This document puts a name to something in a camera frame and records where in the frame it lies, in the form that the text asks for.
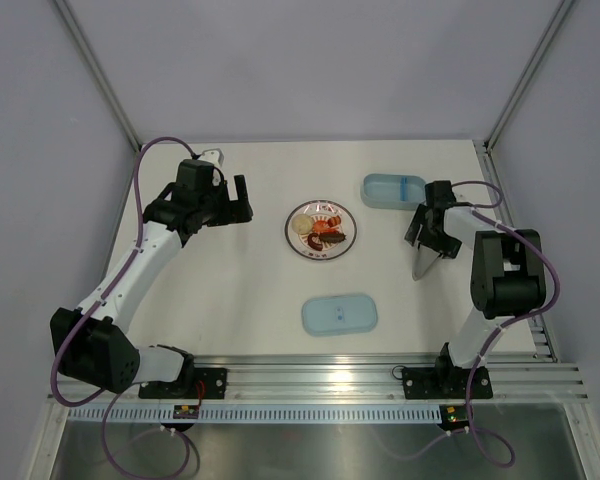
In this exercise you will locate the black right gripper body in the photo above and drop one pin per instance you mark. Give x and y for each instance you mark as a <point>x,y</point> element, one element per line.
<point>442,243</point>

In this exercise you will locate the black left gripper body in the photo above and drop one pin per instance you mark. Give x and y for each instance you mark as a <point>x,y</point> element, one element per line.
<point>217,207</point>

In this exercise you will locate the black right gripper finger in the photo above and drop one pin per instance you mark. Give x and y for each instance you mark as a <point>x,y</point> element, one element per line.
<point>413,230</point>
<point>424,259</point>

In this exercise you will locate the dark sea cucumber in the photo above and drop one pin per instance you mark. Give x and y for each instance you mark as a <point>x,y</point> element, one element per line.
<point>332,237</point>

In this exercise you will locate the red shrimp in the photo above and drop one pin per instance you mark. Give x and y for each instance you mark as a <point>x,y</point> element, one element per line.
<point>322,226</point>

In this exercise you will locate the dark red sausage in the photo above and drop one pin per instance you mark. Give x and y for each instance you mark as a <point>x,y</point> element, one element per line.
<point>314,242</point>

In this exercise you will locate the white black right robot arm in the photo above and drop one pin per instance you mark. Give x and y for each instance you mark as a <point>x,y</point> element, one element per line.
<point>507,282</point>

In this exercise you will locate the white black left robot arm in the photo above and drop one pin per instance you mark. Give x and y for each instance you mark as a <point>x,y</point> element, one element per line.
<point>90,341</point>

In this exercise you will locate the light blue lunch box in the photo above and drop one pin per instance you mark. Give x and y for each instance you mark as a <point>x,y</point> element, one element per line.
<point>392,191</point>

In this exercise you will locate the light blue lunch box lid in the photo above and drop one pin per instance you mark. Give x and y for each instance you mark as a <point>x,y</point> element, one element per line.
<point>339,315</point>

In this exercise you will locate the round printed ceramic plate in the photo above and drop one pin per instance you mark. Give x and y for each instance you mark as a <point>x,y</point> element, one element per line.
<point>322,210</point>

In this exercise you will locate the white steamed bun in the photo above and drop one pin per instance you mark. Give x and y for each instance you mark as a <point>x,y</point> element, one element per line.
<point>302,224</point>

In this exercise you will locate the right small circuit board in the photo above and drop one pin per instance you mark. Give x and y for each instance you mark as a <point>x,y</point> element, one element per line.
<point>454,417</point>

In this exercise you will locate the small circuit board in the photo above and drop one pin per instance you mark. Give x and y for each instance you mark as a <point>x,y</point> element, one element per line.
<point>454,417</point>
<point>186,412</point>

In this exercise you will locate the left small circuit board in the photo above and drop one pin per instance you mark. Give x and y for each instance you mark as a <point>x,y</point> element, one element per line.
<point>186,412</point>

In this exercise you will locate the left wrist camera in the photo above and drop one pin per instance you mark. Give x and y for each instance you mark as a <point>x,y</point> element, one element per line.
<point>213,156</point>

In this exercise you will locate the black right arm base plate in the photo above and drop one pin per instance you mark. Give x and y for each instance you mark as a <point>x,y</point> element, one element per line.
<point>429,383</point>

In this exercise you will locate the left aluminium frame post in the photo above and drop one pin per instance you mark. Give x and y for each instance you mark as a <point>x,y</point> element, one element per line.
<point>82,45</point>

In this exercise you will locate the aluminium frame post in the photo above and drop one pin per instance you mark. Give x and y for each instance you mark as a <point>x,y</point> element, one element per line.
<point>538,56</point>
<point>82,45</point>

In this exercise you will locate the aluminium front rail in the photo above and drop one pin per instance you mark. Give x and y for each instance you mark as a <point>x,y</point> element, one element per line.
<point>373,379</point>

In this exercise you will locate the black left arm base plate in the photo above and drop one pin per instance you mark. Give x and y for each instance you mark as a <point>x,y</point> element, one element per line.
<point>205,382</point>

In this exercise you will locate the right aluminium frame post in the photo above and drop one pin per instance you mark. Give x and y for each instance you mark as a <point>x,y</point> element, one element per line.
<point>538,56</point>

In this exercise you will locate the white slotted cable duct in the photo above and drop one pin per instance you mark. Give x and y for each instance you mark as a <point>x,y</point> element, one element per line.
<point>221,413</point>

